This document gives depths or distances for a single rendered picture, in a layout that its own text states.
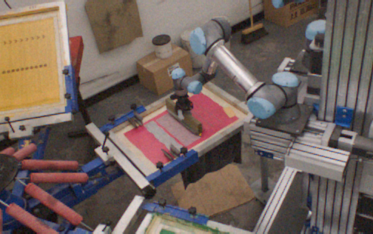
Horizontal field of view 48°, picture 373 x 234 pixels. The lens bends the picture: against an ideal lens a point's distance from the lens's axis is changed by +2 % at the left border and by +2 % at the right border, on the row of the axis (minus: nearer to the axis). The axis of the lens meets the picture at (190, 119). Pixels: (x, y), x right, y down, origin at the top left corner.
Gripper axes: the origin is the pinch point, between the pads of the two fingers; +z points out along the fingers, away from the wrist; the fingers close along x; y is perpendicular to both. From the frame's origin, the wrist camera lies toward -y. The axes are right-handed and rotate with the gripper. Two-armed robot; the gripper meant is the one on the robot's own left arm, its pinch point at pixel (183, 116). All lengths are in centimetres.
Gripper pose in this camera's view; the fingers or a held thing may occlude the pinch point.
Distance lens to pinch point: 257.7
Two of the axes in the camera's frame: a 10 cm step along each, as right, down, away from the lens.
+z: 1.1, 7.5, 6.6
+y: 5.9, 4.8, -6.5
